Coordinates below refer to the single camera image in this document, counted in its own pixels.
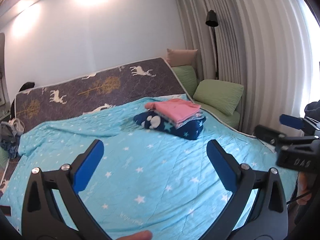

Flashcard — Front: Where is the pink knit garment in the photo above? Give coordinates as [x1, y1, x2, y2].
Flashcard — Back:
[144, 99, 203, 128]

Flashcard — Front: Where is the grey blue clothes pile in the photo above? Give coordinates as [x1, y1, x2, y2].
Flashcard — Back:
[1, 118, 24, 159]

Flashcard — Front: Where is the person's right hand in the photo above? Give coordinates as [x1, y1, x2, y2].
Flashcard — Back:
[297, 172, 313, 206]

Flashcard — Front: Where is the person's left hand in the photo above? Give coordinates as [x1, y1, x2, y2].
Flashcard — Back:
[117, 230, 153, 240]

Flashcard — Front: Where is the green pillow front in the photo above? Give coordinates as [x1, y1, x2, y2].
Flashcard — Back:
[193, 79, 244, 115]

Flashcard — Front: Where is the floral patterned folded garment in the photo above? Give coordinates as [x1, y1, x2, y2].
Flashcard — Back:
[154, 111, 204, 129]

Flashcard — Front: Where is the beige pleated curtain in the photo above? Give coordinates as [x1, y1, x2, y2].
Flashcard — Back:
[176, 0, 319, 135]

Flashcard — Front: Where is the green pillow near headboard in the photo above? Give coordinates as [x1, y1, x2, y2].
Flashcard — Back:
[172, 66, 198, 97]

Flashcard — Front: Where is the light blue star quilt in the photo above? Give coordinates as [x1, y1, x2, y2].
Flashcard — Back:
[0, 93, 298, 240]

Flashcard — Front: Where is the navy star fleece garment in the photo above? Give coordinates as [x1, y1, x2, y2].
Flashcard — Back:
[133, 111, 206, 140]

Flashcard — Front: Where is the dark deer-print mattress cover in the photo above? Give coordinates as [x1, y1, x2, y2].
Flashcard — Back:
[5, 57, 190, 181]

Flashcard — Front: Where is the beige pillow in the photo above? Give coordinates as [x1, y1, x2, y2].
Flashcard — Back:
[167, 48, 198, 67]

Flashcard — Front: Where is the black floor lamp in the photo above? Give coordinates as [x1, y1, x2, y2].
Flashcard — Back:
[206, 10, 219, 80]

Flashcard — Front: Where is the black cable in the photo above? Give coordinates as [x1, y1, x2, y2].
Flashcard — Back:
[286, 172, 312, 205]

